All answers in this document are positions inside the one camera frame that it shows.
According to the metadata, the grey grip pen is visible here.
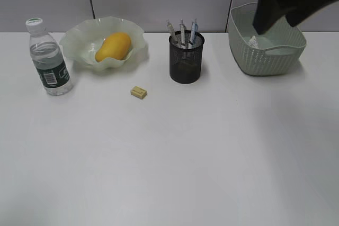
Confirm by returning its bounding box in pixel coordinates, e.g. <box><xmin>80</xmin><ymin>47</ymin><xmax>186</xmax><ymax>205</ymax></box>
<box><xmin>180</xmin><ymin>19</ymin><xmax>186</xmax><ymax>49</ymax></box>

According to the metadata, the pale green wavy plate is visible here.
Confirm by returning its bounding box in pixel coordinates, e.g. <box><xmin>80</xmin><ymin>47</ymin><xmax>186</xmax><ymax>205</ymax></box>
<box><xmin>59</xmin><ymin>16</ymin><xmax>146</xmax><ymax>71</ymax></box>

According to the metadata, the blue clip white pen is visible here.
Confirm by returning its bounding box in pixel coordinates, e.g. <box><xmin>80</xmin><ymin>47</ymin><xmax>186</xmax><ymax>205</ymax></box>
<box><xmin>188</xmin><ymin>19</ymin><xmax>198</xmax><ymax>49</ymax></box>

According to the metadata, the waste paper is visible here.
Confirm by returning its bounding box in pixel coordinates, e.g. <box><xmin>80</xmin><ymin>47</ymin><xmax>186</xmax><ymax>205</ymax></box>
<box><xmin>248</xmin><ymin>35</ymin><xmax>259</xmax><ymax>49</ymax></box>

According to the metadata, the beige grip pen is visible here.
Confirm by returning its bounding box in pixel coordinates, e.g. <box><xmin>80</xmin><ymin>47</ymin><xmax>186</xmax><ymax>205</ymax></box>
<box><xmin>166</xmin><ymin>20</ymin><xmax>178</xmax><ymax>46</ymax></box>

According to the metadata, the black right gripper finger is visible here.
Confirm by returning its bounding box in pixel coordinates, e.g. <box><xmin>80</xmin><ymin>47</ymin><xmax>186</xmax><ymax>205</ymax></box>
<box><xmin>253</xmin><ymin>0</ymin><xmax>291</xmax><ymax>35</ymax></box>
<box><xmin>286</xmin><ymin>0</ymin><xmax>331</xmax><ymax>27</ymax></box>

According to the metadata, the yellow mango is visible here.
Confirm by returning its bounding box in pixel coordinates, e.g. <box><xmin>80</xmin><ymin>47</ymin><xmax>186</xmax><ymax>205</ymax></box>
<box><xmin>95</xmin><ymin>32</ymin><xmax>131</xmax><ymax>62</ymax></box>

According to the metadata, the middle yellow eraser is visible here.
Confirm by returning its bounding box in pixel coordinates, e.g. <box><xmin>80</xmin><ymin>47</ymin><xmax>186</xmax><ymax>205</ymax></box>
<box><xmin>130</xmin><ymin>86</ymin><xmax>147</xmax><ymax>100</ymax></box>

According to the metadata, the black mesh pen holder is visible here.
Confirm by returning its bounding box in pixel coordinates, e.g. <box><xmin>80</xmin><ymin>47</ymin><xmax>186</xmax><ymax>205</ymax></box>
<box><xmin>168</xmin><ymin>32</ymin><xmax>205</xmax><ymax>84</ymax></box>

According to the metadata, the green woven plastic basket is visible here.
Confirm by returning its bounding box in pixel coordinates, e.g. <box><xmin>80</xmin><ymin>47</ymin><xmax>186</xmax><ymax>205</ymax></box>
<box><xmin>228</xmin><ymin>3</ymin><xmax>307</xmax><ymax>76</ymax></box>

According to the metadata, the clear water bottle green label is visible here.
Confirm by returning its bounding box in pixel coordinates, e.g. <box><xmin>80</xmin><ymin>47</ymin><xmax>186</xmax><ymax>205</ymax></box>
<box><xmin>25</xmin><ymin>17</ymin><xmax>73</xmax><ymax>96</ymax></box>

